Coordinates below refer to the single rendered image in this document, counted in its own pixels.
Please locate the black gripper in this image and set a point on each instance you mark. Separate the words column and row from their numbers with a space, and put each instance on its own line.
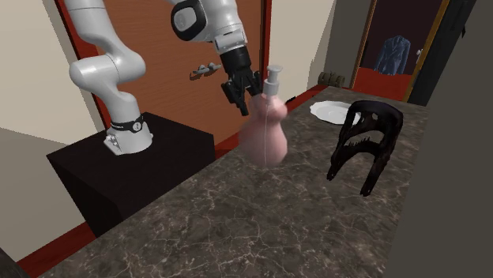
column 238, row 63

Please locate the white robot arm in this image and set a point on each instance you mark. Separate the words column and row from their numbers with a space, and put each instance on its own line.
column 115, row 65

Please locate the pink pump soap bottle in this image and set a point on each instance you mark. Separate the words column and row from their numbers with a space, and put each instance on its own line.
column 266, row 127

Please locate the olive round bundle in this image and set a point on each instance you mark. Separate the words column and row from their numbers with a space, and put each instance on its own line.
column 331, row 78

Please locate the white plate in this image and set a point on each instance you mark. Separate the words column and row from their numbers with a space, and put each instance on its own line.
column 333, row 111

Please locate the black skull-shaped rack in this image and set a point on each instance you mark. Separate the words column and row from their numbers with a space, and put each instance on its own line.
column 369, row 138

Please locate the black robot stand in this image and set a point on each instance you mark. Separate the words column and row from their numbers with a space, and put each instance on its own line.
column 127, row 173

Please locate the blue jacket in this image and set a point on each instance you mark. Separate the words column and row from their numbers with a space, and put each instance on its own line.
column 393, row 55

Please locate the dark open door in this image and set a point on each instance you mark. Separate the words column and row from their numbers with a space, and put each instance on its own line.
column 439, row 50

